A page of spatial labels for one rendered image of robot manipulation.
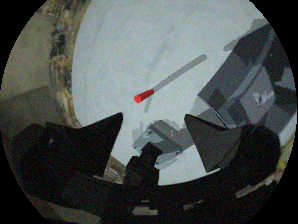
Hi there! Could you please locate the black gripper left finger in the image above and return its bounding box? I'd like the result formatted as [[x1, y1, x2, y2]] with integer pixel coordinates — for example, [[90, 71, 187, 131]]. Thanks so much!
[[45, 113, 122, 177]]

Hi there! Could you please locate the red peg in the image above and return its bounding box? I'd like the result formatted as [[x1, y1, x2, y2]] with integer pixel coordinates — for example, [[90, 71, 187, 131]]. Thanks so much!
[[134, 89, 154, 103]]

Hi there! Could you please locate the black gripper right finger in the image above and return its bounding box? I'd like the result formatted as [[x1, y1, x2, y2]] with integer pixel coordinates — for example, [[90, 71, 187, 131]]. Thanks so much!
[[184, 113, 255, 173]]

